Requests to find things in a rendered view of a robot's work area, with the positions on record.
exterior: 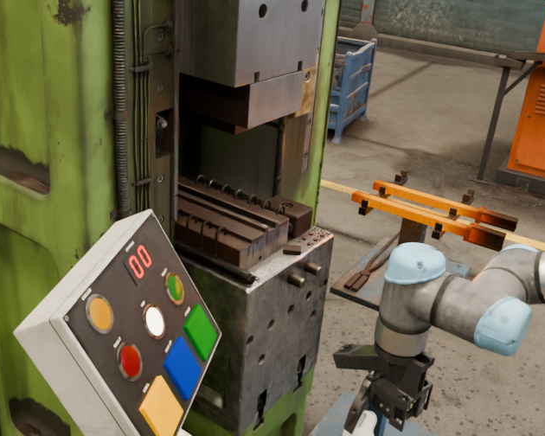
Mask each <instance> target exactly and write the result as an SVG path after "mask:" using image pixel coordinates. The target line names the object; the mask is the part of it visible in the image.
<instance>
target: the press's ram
mask: <svg viewBox="0 0 545 436"><path fill-rule="evenodd" d="M322 5H323V0H180V59H179V73H182V74H187V75H191V76H195V77H197V78H201V79H204V80H210V81H213V82H216V83H219V84H222V85H226V86H229V87H241V86H244V85H247V84H251V83H253V82H254V81H261V80H266V79H270V78H273V77H277V76H280V75H283V74H288V73H292V72H296V71H298V70H302V69H306V68H309V67H315V66H316V60H317V45H318V37H319V30H320V22H321V14H322Z"/></svg>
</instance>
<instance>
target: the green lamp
mask: <svg viewBox="0 0 545 436"><path fill-rule="evenodd" d="M168 288H169V291H170V295H171V296H172V297H173V299H175V300H176V301H179V300H181V298H182V296H183V289H182V287H181V284H180V282H179V280H178V279H177V278H176V277H175V276H170V277H169V279H168Z"/></svg>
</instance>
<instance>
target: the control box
mask: <svg viewBox="0 0 545 436"><path fill-rule="evenodd" d="M140 246H143V247H144V250H145V251H146V254H148V256H149V257H150V259H151V264H150V265H149V267H148V266H146V265H145V264H144V262H143V259H141V257H140V255H139V254H138V248H139V247H140ZM132 255H133V257H134V256H135V258H136V259H137V261H138V265H140V266H141V267H142V269H143V275H142V277H141V278H139V277H138V276H137V274H136V273H135V272H134V270H135V269H134V270H133V268H132V267H131V264H130V263H129V262H130V261H129V259H130V258H131V257H132ZM170 276H175V277H176V278H177V279H178V280H179V282H180V284H181V287H182V289H183V296H182V298H181V300H179V301H176V300H175V299H173V297H172V296H171V295H170V291H169V288H168V279H169V277H170ZM96 298H100V299H102V300H104V301H105V302H106V304H107V305H108V307H109V310H110V312H111V323H110V325H109V327H108V328H107V329H105V330H102V329H100V328H98V327H97V326H96V325H95V324H94V322H93V320H92V318H91V314H90V306H91V303H92V302H93V300H94V299H96ZM196 304H199V305H200V306H201V307H202V310H203V311H204V313H205V315H206V317H207V318H208V320H209V322H210V323H211V325H212V327H213V329H214V330H215V333H216V335H217V337H216V339H215V342H214V344H213V347H212V349H211V350H210V352H209V355H208V358H207V360H206V361H204V362H203V361H202V359H201V357H199V355H198V353H197V352H196V349H195V348H194V346H193V344H192V342H191V341H190V340H189V338H188V336H187V334H186V333H185V331H184V329H183V326H184V324H185V323H186V321H187V319H188V317H189V314H190V313H191V311H192V310H193V308H194V306H195V305H196ZM150 308H155V309H156V310H158V312H159V313H160V315H161V317H162V320H163V331H162V333H161V334H160V335H158V336H157V335H155V334H153V333H152V332H151V330H150V328H149V326H148V324H147V319H146V315H147V311H148V310H149V309H150ZM13 334H14V336H15V337H16V339H17V340H18V342H19V343H20V344H21V345H22V347H23V348H24V350H25V351H26V353H27V354H28V355H29V357H30V359H31V360H32V362H33V363H34V365H35V366H36V367H37V368H38V370H39V371H40V373H41V374H42V376H43V377H44V379H45V380H46V382H47V383H48V385H49V386H50V387H51V388H52V390H53V391H54V393H55V394H56V396H57V397H58V399H59V400H60V401H61V403H62V405H63V406H64V408H66V410H67V411H68V413H69V414H70V416H71V417H72V418H73V420H74V422H75V423H76V425H77V426H78V427H79V429H80V430H81V431H82V433H83V434H84V436H156V434H155V433H154V432H153V431H152V429H151V427H150V426H149V424H148V423H147V421H146V420H145V418H144V416H143V415H142V414H141V412H140V411H139V409H140V407H141V405H142V403H143V401H144V398H145V397H146V395H147V394H148V392H149V390H150V388H151V385H152V384H153V382H154V381H155V379H156V377H157V376H159V375H161V376H162V377H163V379H164V380H165V382H166V384H167V385H168V387H169V389H170V391H171V392H172V394H173V395H174V396H175V398H176V400H177V402H178V403H179V405H180V406H181V408H182V410H183V415H182V417H181V419H180V420H179V423H178V425H177V427H176V430H175V432H174V434H173V436H178V434H179V432H180V430H181V428H182V425H183V422H184V420H185V418H186V416H187V414H188V411H189V409H190V406H191V404H192V402H193V400H194V398H195V396H196V392H197V390H198V388H199V386H200V384H201V382H202V378H203V377H204V374H205V372H206V370H207V367H208V365H209V363H210V360H211V358H212V356H213V354H214V352H215V348H216V346H217V344H218V342H219V340H220V338H221V331H220V329H219V328H218V326H217V324H216V322H215V320H214V319H213V317H212V315H211V314H210V312H209V310H208V308H207V306H206V305H205V303H204V301H203V300H202V297H201V295H200V294H199V292H198V291H197V289H196V287H195V285H194V283H193V281H192V280H191V278H190V276H189V275H188V273H187V271H186V269H185V268H184V266H183V263H182V262H181V261H180V259H179V257H178V255H177V254H176V251H175V249H174V248H173V246H172V245H171V243H170V241H169V239H168V237H167V235H166V234H165V232H164V230H163V229H162V227H161V225H160V223H159V221H158V220H157V217H156V216H155V215H154V213H153V211H152V210H151V209H147V210H145V211H143V212H141V213H138V214H136V215H132V216H130V217H127V218H125V219H123V220H121V221H116V222H115V223H114V224H113V225H112V226H111V228H110V229H109V230H108V231H107V232H106V233H105V234H104V235H103V236H102V237H101V238H100V239H99V241H98V242H97V243H96V244H95V245H94V246H93V247H92V248H91V249H90V250H89V251H88V252H87V253H86V255H85V256H84V257H83V258H82V259H81V260H80V261H79V262H78V263H77V264H76V265H75V266H74V268H73V269H72V270H71V271H70V272H69V273H68V274H67V275H66V276H65V277H64V278H63V279H62V280H61V282H60V283H59V284H58V285H57V286H56V287H55V288H54V289H53V290H52V291H51V292H50V293H49V294H48V295H47V297H45V299H43V301H42V302H41V303H40V304H39V305H37V306H36V308H35V309H34V310H33V311H32V312H31V313H30V314H29V315H28V316H27V317H26V318H25V319H24V321H23V322H22V323H21V324H20V325H19V326H18V327H17V328H16V329H15V330H14V332H13ZM178 337H182V338H183V340H184V342H185V343H186V344H187V346H188V347H189V350H190V351H191V353H192V355H193V357H194V358H195V359H196V361H197V363H198V365H199V366H200V368H201V370H202V372H201V373H200V376H199V378H198V380H197V382H196V385H195V387H194V389H193V392H192V394H191V396H190V397H189V399H188V400H187V401H185V400H184V398H183V397H182V396H181V394H180V392H179V391H178V389H177V387H176V385H175V384H174V382H173V381H172V380H171V378H170V376H169V374H168V373H167V371H166V369H165V368H164V366H163V364H164V361H165V360H166V358H167V356H168V354H169V353H170V350H171V348H172V347H173V345H174V343H175V341H176V339H177V338H178ZM125 346H132V347H133V348H134V349H135V350H136V351H137V353H138V356H139V360H140V370H139V372H138V374H137V375H136V376H129V375H128V374H127V373H126V372H125V371H124V369H123V366H122V362H121V353H122V350H123V348H124V347H125Z"/></svg>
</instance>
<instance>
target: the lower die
mask: <svg viewBox="0 0 545 436"><path fill-rule="evenodd" d="M178 184H180V185H182V186H184V187H187V188H189V189H192V190H195V191H197V192H200V193H202V194H204V195H206V196H210V197H213V198H215V199H217V200H220V201H222V202H225V203H228V204H230V205H233V206H235V207H237V208H241V209H243V210H246V211H247V212H250V213H253V214H255V215H258V216H261V217H263V218H266V219H267V220H270V221H274V222H276V227H275V229H273V230H271V231H269V232H268V227H265V226H263V225H260V224H259V223H256V222H254V221H250V220H248V219H246V218H243V217H241V216H238V215H236V214H233V213H231V212H228V211H227V210H224V209H222V208H218V207H216V206H214V205H211V204H209V203H206V202H203V201H201V200H198V199H196V198H194V197H192V196H188V195H185V194H184V193H181V192H179V191H177V208H182V209H183V212H184V216H182V212H181V210H179V211H177V221H175V236H176V238H177V239H178V240H180V241H182V242H185V241H186V221H187V219H188V217H189V216H190V215H191V214H196V215H197V217H198V222H197V223H195V220H196V218H195V217H194V216H192V217H191V218H190V220H189V244H190V245H191V246H193V247H196V248H198V249H199V247H200V233H201V225H202V223H203V222H204V221H206V220H211V221H212V228H209V223H208V222H207V223H206V224H205V225H204V227H203V238H202V247H203V251H204V252H206V253H209V254H211V255H213V254H214V253H215V233H216V230H217V229H218V228H219V227H220V226H225V227H226V229H227V235H224V229H221V230H220V232H219V233H218V243H217V254H218V257H219V259H222V260H225V261H226V262H228V263H230V264H232V265H235V266H237V267H240V268H242V269H244V270H247V269H248V268H250V267H251V266H253V265H255V264H257V263H258V262H260V261H261V260H263V259H264V258H266V257H267V256H269V255H270V254H272V253H274V252H276V251H277V250H279V249H280V248H282V247H283V246H284V244H286V242H287V234H288V225H289V218H288V217H286V216H283V215H280V214H278V215H276V213H275V212H272V211H270V210H268V209H265V208H264V209H261V207H259V206H257V205H254V204H252V203H249V204H248V203H247V202H246V201H243V200H241V199H239V198H236V199H234V197H233V196H231V195H228V194H226V193H221V192H220V191H219V190H216V189H212V188H209V189H208V186H205V185H203V184H200V183H195V182H194V181H192V180H189V179H187V178H185V177H182V176H178ZM260 256H261V259H260V260H259V257H260Z"/></svg>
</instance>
